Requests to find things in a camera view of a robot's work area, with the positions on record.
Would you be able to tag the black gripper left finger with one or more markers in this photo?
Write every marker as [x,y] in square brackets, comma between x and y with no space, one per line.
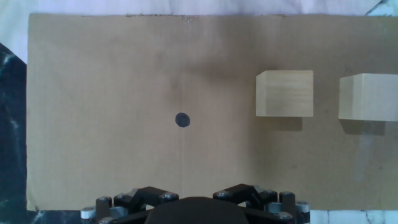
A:
[146,194]

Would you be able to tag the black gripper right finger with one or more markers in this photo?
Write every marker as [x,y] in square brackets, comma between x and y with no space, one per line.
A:
[245,191]

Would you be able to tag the light wooden cube block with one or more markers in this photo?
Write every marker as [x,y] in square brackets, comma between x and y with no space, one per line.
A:
[370,98]
[284,93]

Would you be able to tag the black round dot mark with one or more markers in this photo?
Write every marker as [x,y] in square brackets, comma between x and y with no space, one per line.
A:
[182,120]

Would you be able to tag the brown cardboard sheet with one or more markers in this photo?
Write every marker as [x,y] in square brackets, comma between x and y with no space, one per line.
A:
[109,140]

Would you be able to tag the marble pattern cloth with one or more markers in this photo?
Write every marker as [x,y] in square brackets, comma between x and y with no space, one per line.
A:
[12,124]

